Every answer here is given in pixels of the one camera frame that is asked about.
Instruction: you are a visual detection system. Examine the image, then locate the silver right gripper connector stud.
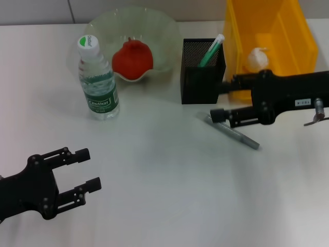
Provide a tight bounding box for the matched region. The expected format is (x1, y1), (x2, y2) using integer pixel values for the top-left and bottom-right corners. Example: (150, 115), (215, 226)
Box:
(313, 97), (325, 121)

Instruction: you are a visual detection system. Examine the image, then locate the yellow plastic storage bin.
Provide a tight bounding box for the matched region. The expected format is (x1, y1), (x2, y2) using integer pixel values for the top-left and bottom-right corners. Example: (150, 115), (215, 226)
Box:
(222, 0), (319, 101)

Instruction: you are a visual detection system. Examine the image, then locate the red-orange fruit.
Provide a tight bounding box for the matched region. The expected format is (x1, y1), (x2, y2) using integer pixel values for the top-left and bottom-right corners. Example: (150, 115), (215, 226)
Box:
(112, 37), (154, 80)

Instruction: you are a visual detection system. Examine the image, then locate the grey pen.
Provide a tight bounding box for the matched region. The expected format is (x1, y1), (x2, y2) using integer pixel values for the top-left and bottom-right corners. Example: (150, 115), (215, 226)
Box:
(197, 112), (260, 150)

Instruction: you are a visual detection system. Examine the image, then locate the black mesh pen holder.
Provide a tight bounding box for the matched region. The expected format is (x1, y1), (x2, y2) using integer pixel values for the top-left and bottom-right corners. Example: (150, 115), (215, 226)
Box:
(181, 38), (227, 105)

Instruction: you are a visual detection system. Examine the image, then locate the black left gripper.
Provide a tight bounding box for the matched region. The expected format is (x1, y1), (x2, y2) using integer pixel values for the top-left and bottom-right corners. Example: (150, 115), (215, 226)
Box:
(0, 147), (102, 221)

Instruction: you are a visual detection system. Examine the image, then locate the clear green-label water bottle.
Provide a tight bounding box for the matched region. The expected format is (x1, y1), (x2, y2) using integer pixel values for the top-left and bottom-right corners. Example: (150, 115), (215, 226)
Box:
(77, 35), (121, 121)

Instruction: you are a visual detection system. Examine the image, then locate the green utility knife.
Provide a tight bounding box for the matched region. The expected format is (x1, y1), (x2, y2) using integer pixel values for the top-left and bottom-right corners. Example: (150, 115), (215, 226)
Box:
(197, 34), (225, 68)

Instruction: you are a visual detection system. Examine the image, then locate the pale green wavy glass bowl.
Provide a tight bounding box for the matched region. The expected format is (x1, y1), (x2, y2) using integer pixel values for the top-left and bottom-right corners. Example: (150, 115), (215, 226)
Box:
(88, 7), (180, 83)

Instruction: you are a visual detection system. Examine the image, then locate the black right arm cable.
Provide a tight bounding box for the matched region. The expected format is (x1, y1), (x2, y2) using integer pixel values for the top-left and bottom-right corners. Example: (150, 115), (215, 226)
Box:
(303, 117), (325, 127)

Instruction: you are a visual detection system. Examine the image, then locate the white garlic bulb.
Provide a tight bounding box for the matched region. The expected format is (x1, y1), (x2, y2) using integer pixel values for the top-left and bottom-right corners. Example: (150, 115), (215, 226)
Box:
(246, 47), (271, 72)

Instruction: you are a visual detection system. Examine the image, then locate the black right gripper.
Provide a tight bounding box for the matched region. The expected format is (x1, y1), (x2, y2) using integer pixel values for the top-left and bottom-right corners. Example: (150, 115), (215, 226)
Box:
(210, 69), (329, 129)

